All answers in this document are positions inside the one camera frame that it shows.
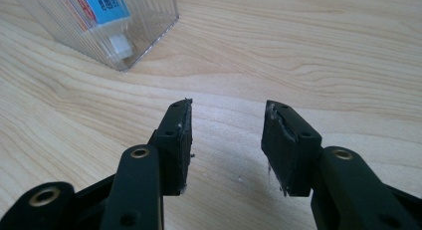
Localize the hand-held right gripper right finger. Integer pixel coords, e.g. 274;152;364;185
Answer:
260;100;323;198

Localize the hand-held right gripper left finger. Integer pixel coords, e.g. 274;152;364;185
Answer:
147;98;194;197

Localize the clear plastic container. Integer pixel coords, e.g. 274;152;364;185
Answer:
7;0;180;73

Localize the blue and white toothpaste tube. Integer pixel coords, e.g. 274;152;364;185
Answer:
56;0;134;61

